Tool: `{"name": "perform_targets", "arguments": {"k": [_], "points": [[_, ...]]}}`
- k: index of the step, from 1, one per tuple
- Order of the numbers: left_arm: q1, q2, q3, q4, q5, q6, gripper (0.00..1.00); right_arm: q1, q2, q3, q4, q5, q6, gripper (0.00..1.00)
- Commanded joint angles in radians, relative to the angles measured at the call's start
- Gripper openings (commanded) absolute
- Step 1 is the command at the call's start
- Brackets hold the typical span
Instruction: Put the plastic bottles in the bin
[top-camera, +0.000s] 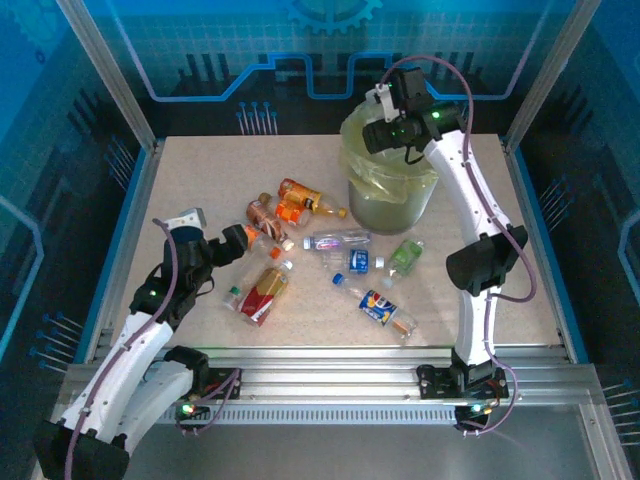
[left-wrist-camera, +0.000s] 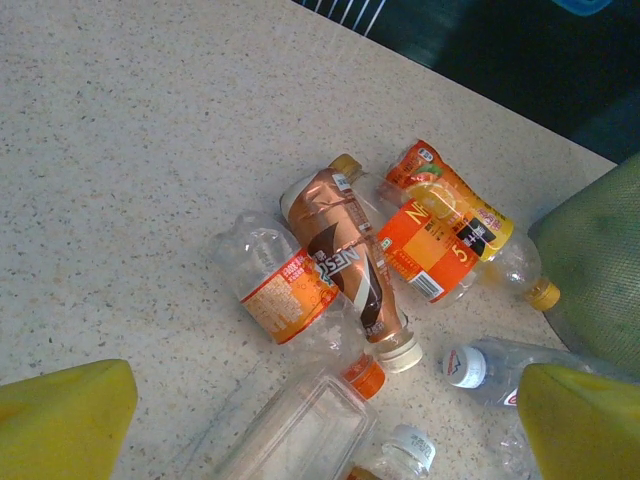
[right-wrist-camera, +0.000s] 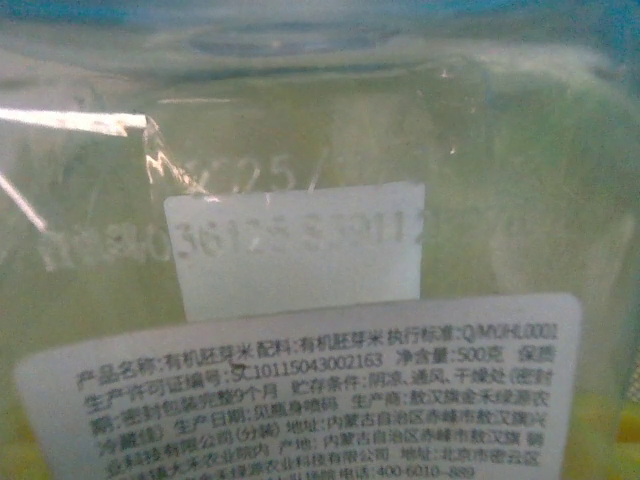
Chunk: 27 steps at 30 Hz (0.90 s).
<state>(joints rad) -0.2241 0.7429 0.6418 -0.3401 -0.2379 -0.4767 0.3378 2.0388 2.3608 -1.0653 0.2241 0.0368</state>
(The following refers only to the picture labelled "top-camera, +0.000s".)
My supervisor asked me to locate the clear bottle purple label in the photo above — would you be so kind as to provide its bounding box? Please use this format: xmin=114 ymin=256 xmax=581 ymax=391
xmin=302 ymin=228 xmax=374 ymax=253

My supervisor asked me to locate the green plastic bottle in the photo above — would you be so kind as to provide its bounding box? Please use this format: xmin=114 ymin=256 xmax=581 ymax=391
xmin=380 ymin=238 xmax=426 ymax=291

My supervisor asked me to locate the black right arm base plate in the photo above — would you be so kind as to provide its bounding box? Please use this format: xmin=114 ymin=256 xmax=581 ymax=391
xmin=416 ymin=363 xmax=510 ymax=401

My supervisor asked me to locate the yellow plastic bin liner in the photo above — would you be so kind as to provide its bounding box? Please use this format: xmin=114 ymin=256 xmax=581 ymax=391
xmin=339 ymin=102 xmax=441 ymax=205

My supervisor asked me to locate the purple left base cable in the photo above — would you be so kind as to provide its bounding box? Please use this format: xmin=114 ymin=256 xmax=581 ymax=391
xmin=174 ymin=368 xmax=245 ymax=437

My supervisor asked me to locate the orange juice bottle black label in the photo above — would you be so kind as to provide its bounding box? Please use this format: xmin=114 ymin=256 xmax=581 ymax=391
xmin=278 ymin=178 xmax=349 ymax=221

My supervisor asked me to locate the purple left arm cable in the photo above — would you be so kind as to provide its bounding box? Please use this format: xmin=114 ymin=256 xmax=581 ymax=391
xmin=62 ymin=217 xmax=181 ymax=480

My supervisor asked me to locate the right LED circuit board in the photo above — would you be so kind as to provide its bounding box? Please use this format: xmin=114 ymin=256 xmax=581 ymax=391
xmin=453 ymin=399 xmax=494 ymax=419

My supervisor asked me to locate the clear bottle orange cap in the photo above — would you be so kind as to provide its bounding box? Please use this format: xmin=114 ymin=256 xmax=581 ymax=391
xmin=243 ymin=224 xmax=282 ymax=260

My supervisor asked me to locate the red gold tea bottle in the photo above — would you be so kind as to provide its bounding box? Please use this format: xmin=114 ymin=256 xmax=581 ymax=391
xmin=238 ymin=259 xmax=295 ymax=329

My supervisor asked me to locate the grey metal base panel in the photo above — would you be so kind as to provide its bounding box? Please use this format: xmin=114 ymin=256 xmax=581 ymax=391
xmin=64 ymin=424 xmax=624 ymax=480

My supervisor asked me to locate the aluminium frame cross rail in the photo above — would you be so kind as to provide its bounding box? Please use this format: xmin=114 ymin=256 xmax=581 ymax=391
xmin=59 ymin=344 xmax=609 ymax=426

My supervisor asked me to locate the left LED circuit board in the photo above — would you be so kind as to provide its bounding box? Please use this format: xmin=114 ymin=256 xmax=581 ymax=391
xmin=175 ymin=399 xmax=212 ymax=422

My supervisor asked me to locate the led circuit board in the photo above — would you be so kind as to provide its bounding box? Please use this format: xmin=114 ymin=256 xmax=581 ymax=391
xmin=453 ymin=399 xmax=494 ymax=419
xmin=175 ymin=399 xmax=212 ymax=422

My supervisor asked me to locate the clear bottle blue label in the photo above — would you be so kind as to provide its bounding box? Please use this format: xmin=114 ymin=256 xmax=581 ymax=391
xmin=319 ymin=248 xmax=386 ymax=276

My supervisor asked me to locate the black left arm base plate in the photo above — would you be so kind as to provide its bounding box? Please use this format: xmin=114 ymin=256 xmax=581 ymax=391
xmin=197 ymin=367 xmax=245 ymax=401

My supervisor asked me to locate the grey metal bin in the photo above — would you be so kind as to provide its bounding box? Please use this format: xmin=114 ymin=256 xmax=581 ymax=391
xmin=348 ymin=174 xmax=437 ymax=236

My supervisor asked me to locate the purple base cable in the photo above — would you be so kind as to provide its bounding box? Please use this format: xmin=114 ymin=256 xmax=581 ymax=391
xmin=174 ymin=368 xmax=245 ymax=437
xmin=457 ymin=367 xmax=521 ymax=437

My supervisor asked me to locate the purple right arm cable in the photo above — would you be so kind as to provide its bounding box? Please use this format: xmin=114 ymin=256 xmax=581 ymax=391
xmin=379 ymin=53 xmax=540 ymax=371

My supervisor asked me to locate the aluminium frame post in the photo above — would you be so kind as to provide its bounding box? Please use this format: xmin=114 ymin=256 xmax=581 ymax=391
xmin=501 ymin=0 xmax=599 ymax=151
xmin=54 ymin=0 xmax=169 ymax=154

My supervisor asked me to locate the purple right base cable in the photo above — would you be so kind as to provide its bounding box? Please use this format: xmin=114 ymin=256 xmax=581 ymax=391
xmin=457 ymin=367 xmax=521 ymax=437

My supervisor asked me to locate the brown label bottle white cap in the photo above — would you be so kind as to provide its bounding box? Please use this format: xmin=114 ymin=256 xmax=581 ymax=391
xmin=244 ymin=198 xmax=296 ymax=251

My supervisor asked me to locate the Pepsi bottle blue cap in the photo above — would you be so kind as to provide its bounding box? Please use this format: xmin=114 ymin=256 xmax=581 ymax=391
xmin=332 ymin=272 xmax=419 ymax=344

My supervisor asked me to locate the aluminium table side rail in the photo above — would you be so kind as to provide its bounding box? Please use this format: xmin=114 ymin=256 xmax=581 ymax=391
xmin=82 ymin=139 xmax=166 ymax=364
xmin=502 ymin=137 xmax=591 ymax=364

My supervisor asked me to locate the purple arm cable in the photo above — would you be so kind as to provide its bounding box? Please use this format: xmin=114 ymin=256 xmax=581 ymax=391
xmin=379 ymin=53 xmax=540 ymax=371
xmin=62 ymin=217 xmax=181 ymax=480

